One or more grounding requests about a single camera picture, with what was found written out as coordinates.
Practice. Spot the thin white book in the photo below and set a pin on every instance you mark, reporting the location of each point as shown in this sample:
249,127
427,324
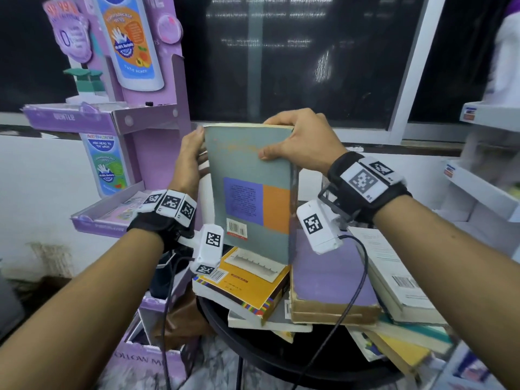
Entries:
280,322

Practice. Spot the person's right hand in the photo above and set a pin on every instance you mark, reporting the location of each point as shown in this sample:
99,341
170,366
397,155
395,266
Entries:
308,142

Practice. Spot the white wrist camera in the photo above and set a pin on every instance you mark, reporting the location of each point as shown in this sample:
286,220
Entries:
209,245
319,227

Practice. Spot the person's right forearm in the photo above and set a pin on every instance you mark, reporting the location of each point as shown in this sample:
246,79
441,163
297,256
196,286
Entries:
451,263

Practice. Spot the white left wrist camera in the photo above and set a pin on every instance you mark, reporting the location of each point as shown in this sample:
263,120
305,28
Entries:
209,245

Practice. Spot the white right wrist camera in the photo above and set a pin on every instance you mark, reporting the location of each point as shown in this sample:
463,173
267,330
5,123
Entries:
319,227

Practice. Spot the thick white book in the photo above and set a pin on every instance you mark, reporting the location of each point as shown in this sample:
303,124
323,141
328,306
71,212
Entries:
400,276

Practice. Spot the green capped bottles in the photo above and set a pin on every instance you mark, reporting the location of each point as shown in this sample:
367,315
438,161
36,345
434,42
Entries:
87,83

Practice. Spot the round black table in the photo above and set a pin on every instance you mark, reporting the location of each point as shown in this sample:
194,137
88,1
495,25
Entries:
284,357

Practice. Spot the grey book purple orange squares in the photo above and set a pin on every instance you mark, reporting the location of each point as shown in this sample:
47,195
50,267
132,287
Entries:
252,190

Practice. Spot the plain yellow book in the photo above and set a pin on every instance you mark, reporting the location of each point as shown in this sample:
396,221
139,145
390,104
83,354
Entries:
402,353

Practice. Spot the dark blue box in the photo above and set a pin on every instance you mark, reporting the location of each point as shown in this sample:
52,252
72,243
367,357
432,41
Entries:
162,276

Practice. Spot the purple covered old book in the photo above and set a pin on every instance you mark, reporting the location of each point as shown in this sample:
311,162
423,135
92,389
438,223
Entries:
329,276

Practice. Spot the person's left hand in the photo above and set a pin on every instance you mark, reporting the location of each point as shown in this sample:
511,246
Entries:
185,166

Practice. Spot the person's left thumb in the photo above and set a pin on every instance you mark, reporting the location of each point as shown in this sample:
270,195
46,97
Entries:
196,138

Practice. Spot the purple cardboard display stand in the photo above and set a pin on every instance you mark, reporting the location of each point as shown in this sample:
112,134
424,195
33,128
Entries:
158,129

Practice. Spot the person's right thumb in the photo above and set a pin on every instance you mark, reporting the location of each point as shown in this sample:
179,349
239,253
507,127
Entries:
275,151

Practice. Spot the person's left forearm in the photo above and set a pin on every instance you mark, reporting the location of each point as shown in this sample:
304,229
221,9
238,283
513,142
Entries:
85,304

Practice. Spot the book with colourful picture cover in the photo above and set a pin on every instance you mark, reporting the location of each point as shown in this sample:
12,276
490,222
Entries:
365,345

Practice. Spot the white shelf unit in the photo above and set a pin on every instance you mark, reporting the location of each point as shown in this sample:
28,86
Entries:
483,186

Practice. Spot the book with teal edge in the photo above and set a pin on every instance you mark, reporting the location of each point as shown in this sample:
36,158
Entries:
418,332

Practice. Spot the white printed carton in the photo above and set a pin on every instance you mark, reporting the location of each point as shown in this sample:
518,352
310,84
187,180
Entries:
471,367

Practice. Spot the yellow book with striped edge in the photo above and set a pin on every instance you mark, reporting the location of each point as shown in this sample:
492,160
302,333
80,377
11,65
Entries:
239,288

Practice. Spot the leaflets in purple tray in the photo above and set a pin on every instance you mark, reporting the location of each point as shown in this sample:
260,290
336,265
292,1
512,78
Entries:
126,207

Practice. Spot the brown paper bag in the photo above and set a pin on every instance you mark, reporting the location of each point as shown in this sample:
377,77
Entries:
183,320

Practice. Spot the red blue shelf label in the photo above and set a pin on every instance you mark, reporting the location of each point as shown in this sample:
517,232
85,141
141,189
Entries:
469,113
449,170

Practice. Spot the white window frame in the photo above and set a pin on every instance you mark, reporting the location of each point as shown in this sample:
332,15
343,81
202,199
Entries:
410,77

